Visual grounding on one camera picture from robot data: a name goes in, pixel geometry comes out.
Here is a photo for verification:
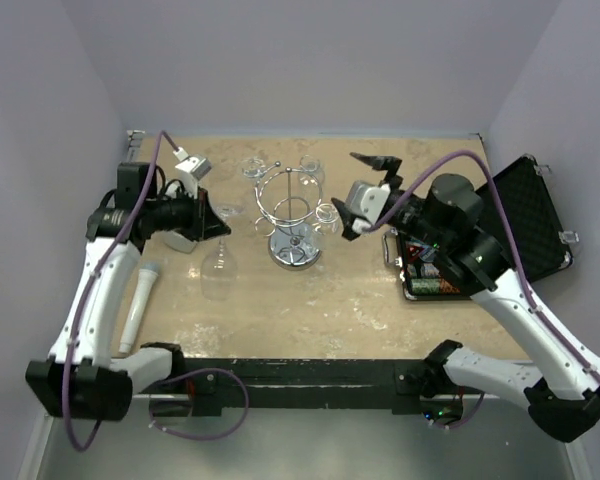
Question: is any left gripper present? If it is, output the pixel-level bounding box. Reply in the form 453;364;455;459
147;184;232;241

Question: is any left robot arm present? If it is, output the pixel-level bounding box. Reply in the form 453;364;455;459
25;157;231;421

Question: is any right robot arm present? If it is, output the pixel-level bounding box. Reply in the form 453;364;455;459
332;150;600;443

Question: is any front right wine glass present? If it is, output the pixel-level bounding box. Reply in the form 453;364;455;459
312;203;341;238

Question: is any back right wine glass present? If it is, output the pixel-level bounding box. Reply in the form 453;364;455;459
297;155;326;203

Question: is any chrome wine glass rack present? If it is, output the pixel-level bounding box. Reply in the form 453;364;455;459
254;161;323;271

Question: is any white charging stand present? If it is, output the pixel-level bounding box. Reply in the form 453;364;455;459
161;230;197;254

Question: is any white handheld device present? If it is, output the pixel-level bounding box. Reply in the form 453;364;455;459
118;262;161;355

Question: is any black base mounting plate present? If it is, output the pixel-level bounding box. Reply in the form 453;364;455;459
129;357;486;419

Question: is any black poker chip case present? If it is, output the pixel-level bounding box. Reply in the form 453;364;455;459
383;154;578;301

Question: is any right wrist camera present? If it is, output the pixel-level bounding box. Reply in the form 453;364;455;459
345;180;391;234

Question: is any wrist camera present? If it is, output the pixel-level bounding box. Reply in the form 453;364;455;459
173;148;212;197
345;180;391;234

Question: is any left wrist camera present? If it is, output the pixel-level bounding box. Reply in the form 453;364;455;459
173;148;212;197

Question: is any aluminium rail frame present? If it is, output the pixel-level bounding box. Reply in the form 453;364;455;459
124;130;146;163

